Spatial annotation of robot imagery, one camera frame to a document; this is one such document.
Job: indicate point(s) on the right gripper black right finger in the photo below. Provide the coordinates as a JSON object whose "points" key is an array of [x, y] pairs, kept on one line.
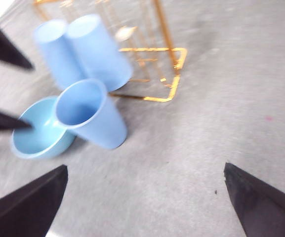
{"points": [[263, 209]]}

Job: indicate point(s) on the light blue ribbed bowl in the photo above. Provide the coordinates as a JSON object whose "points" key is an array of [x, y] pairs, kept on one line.
{"points": [[38, 144]]}

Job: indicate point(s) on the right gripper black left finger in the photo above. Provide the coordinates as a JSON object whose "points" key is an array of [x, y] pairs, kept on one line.
{"points": [[26, 212]]}

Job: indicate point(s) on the blue ribbed plastic cup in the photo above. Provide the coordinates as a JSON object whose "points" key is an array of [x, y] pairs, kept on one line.
{"points": [[102, 129], [100, 56], [55, 56]]}

